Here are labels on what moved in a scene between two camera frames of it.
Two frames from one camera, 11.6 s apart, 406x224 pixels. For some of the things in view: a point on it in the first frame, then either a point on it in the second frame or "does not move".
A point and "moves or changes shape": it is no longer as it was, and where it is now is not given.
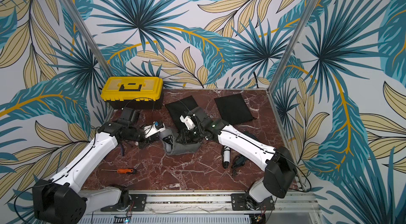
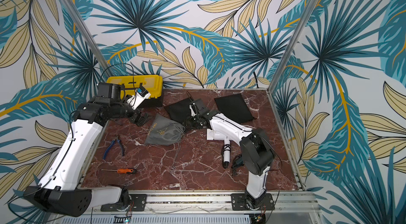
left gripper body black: [143, 143] -> [139, 122]
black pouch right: [233, 109] does not move
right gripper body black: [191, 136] -> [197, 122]
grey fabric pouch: [178, 148] moves or changes shape
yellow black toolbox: [133, 92] does not move
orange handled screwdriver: [125, 170] does not move
